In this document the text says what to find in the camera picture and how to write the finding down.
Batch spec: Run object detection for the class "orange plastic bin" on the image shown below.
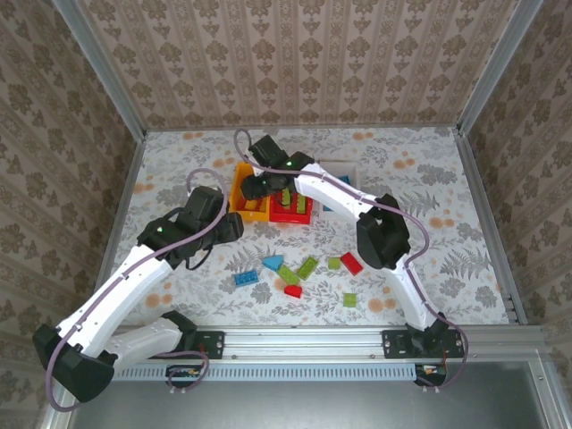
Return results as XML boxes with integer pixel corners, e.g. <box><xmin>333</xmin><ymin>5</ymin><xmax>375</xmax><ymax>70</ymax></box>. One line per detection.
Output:
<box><xmin>229</xmin><ymin>162</ymin><xmax>273</xmax><ymax>223</ymax></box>

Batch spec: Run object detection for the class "red plastic bin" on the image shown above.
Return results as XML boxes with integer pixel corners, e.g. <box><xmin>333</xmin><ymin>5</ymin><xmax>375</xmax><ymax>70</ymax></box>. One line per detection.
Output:
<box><xmin>269</xmin><ymin>169</ymin><xmax>314</xmax><ymax>224</ymax></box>

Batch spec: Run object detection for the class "white plastic bin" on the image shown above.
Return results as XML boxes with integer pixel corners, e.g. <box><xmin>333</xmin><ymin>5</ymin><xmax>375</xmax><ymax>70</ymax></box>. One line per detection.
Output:
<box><xmin>317</xmin><ymin>159</ymin><xmax>363</xmax><ymax>212</ymax></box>

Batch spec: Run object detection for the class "floral patterned table cover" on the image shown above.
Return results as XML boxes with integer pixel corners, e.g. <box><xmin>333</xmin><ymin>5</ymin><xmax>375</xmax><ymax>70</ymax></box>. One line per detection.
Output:
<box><xmin>111</xmin><ymin>127</ymin><xmax>510</xmax><ymax>327</ymax></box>

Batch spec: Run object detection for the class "grey metal panel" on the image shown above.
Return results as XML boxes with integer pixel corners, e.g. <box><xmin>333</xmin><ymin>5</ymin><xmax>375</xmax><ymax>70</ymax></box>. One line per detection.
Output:
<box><xmin>42</xmin><ymin>361</ymin><xmax>572</xmax><ymax>429</ymax></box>

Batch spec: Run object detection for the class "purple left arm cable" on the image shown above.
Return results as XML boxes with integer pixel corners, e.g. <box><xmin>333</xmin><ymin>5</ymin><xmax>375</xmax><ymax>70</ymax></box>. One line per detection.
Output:
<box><xmin>44</xmin><ymin>168</ymin><xmax>230</xmax><ymax>412</ymax></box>

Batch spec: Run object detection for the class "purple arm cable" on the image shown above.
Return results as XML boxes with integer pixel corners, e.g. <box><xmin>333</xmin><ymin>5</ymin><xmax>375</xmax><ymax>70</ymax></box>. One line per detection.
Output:
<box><xmin>234</xmin><ymin>128</ymin><xmax>469</xmax><ymax>394</ymax></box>
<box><xmin>44</xmin><ymin>168</ymin><xmax>230</xmax><ymax>412</ymax></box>

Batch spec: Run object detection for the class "aluminium side rail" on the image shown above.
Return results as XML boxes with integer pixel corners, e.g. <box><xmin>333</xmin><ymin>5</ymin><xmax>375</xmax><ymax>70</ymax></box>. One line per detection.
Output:
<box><xmin>451</xmin><ymin>127</ymin><xmax>529</xmax><ymax>326</ymax></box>
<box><xmin>94</xmin><ymin>131</ymin><xmax>147</xmax><ymax>290</ymax></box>

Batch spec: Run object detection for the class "thin aluminium wall rail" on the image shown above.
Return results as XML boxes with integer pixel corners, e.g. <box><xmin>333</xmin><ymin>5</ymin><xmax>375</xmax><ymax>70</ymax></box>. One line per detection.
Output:
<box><xmin>143</xmin><ymin>124</ymin><xmax>458</xmax><ymax>133</ymax></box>

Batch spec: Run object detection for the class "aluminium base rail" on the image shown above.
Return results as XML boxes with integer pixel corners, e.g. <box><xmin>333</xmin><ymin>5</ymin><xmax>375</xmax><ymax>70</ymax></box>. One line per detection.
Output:
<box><xmin>109</xmin><ymin>324</ymin><xmax>549</xmax><ymax>364</ymax></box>

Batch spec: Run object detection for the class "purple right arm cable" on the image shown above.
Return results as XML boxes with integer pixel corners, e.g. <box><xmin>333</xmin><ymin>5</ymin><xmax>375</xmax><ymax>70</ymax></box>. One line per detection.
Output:
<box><xmin>234</xmin><ymin>128</ymin><xmax>469</xmax><ymax>394</ymax></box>

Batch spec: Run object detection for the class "aluminium frame post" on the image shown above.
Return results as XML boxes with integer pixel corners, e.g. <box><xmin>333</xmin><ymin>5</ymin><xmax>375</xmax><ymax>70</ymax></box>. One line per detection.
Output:
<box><xmin>455</xmin><ymin>0</ymin><xmax>545</xmax><ymax>138</ymax></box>
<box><xmin>51</xmin><ymin>0</ymin><xmax>148</xmax><ymax>140</ymax></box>

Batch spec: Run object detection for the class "slotted grey cable duct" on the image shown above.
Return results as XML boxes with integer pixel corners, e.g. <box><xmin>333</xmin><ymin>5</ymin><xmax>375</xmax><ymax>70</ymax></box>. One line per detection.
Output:
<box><xmin>112</xmin><ymin>362</ymin><xmax>419</xmax><ymax>382</ymax></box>

